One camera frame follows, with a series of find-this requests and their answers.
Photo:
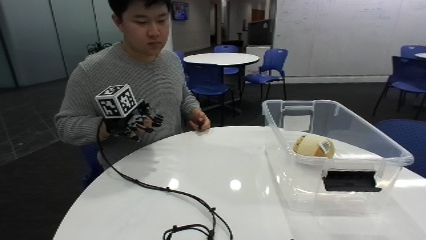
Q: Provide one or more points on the tan round fruit with label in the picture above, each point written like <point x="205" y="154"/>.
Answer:
<point x="313" y="146"/>

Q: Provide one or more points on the the person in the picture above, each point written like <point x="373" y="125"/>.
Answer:
<point x="133" y="80"/>

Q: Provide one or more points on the green potted plant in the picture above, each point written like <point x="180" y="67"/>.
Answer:
<point x="98" y="47"/>

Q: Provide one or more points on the white whiteboard wall panel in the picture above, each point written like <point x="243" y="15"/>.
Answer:
<point x="346" y="36"/>

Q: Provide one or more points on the white marker cube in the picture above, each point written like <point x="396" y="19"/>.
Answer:
<point x="116" y="100"/>

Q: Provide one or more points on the clear plastic storage bin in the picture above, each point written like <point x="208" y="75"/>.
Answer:
<point x="328" y="153"/>

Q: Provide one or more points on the blue chair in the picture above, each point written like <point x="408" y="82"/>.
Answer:
<point x="406" y="143"/>
<point x="227" y="56"/>
<point x="91" y="160"/>
<point x="207" y="81"/>
<point x="413" y="50"/>
<point x="406" y="80"/>
<point x="268" y="71"/>

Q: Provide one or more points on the round white background table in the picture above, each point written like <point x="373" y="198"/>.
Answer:
<point x="221" y="59"/>

